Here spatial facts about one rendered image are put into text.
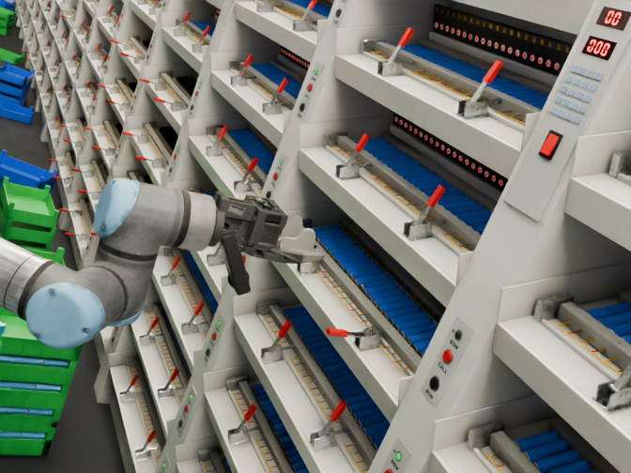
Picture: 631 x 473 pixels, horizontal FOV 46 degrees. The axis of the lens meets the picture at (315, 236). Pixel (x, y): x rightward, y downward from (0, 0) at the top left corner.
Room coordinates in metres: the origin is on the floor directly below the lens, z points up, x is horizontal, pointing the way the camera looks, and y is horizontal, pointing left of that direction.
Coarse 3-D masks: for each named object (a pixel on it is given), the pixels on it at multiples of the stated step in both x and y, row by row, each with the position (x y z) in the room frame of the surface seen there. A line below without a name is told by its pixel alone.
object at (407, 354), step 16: (320, 272) 1.33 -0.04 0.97; (336, 272) 1.31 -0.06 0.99; (352, 288) 1.25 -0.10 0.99; (368, 304) 1.20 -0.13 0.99; (368, 320) 1.17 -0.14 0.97; (384, 320) 1.16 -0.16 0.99; (384, 336) 1.13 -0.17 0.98; (400, 336) 1.11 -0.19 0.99; (384, 352) 1.09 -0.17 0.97; (400, 352) 1.08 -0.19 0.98; (416, 368) 1.04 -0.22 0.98
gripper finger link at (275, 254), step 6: (258, 252) 1.14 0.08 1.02; (264, 252) 1.12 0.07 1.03; (270, 252) 1.13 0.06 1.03; (276, 252) 1.13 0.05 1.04; (282, 252) 1.14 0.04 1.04; (288, 252) 1.15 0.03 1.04; (264, 258) 1.12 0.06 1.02; (270, 258) 1.13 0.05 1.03; (276, 258) 1.13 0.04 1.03; (282, 258) 1.13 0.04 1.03; (288, 258) 1.14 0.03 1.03; (294, 258) 1.15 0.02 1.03; (300, 258) 1.16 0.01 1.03
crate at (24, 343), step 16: (0, 320) 1.80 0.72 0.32; (16, 320) 1.84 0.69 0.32; (0, 336) 1.65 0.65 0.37; (16, 336) 1.76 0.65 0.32; (32, 336) 1.79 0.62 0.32; (0, 352) 1.66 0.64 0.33; (16, 352) 1.68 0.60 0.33; (32, 352) 1.70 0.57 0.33; (48, 352) 1.72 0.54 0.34; (64, 352) 1.74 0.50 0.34; (80, 352) 1.77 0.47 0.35
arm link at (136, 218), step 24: (120, 192) 1.01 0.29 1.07; (144, 192) 1.03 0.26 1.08; (168, 192) 1.06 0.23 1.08; (96, 216) 1.04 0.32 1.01; (120, 216) 1.00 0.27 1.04; (144, 216) 1.02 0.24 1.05; (168, 216) 1.04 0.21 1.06; (120, 240) 1.01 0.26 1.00; (144, 240) 1.02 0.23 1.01; (168, 240) 1.05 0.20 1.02
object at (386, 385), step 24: (288, 216) 1.51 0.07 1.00; (312, 216) 1.54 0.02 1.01; (336, 216) 1.56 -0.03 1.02; (288, 264) 1.37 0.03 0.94; (312, 288) 1.29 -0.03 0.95; (312, 312) 1.27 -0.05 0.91; (336, 312) 1.21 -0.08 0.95; (336, 336) 1.17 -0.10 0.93; (360, 360) 1.08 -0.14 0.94; (384, 360) 1.08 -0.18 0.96; (384, 384) 1.02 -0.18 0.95; (408, 384) 0.97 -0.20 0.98; (384, 408) 1.01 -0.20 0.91
